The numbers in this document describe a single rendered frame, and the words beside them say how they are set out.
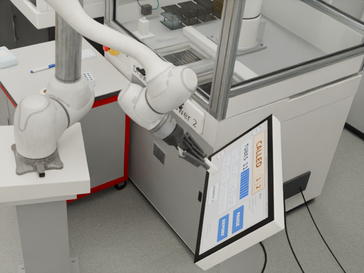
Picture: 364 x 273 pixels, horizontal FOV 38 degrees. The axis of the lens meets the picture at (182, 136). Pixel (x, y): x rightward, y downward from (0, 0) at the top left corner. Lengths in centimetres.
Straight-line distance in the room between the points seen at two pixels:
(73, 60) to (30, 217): 68
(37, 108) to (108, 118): 87
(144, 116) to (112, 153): 128
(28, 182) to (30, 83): 83
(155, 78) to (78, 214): 163
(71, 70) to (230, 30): 63
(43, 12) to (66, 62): 115
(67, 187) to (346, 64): 147
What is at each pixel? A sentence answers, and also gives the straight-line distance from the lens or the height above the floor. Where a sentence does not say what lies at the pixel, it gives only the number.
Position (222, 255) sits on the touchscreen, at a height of 102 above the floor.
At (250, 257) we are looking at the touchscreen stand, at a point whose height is 82.
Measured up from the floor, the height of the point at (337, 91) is 86.
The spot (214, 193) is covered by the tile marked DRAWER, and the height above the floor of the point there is 101.
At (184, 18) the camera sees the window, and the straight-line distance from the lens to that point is 231.
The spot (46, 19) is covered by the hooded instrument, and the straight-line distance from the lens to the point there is 320.
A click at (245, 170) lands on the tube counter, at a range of 176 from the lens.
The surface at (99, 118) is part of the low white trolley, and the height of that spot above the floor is 60.
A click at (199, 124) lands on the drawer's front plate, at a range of 233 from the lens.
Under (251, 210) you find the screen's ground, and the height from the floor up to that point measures 113.
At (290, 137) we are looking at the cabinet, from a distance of 272.
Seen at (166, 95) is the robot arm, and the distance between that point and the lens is 162.
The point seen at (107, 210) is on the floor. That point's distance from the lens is 312.
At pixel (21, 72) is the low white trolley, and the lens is 289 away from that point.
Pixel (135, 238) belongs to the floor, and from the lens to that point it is 298.
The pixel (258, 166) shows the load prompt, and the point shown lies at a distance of 172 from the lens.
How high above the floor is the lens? 224
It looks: 38 degrees down
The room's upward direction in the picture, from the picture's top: 7 degrees clockwise
